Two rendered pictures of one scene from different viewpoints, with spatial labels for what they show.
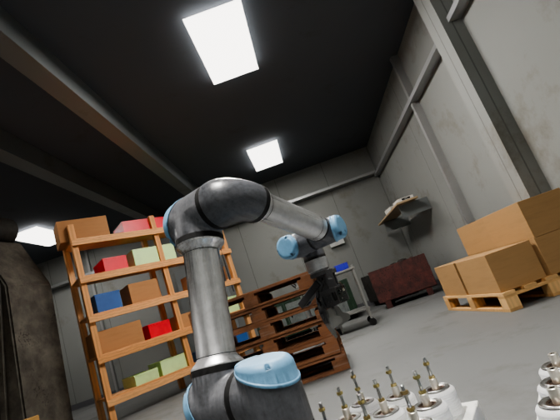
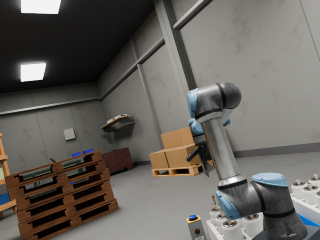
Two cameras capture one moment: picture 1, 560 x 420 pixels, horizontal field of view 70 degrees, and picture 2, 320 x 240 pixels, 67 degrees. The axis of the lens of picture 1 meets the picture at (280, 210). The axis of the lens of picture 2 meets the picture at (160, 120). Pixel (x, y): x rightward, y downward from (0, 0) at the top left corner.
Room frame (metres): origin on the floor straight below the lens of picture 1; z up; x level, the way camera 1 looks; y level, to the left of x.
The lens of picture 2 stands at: (0.20, 0.92, 0.79)
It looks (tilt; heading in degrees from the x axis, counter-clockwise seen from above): 3 degrees up; 327
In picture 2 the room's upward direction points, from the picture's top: 16 degrees counter-clockwise
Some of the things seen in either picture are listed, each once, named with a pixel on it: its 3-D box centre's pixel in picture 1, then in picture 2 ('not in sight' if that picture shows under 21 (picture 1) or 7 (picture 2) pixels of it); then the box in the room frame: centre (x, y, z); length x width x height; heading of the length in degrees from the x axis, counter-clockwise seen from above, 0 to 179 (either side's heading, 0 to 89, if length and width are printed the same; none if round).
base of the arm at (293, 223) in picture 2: not in sight; (281, 220); (0.82, 0.13, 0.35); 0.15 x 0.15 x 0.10
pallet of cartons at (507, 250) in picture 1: (497, 256); (182, 149); (3.98, -1.80, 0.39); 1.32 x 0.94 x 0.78; 8
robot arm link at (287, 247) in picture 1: (297, 244); (201, 126); (1.26, -0.02, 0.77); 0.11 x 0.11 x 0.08; 58
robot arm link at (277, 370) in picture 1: (269, 391); (270, 191); (0.82, 0.13, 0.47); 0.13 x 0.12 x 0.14; 58
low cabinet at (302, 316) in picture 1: (307, 312); (46, 181); (8.42, 0.18, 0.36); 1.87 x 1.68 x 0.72; 89
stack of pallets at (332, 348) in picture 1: (272, 334); (63, 191); (3.78, 0.44, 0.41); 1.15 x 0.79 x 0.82; 87
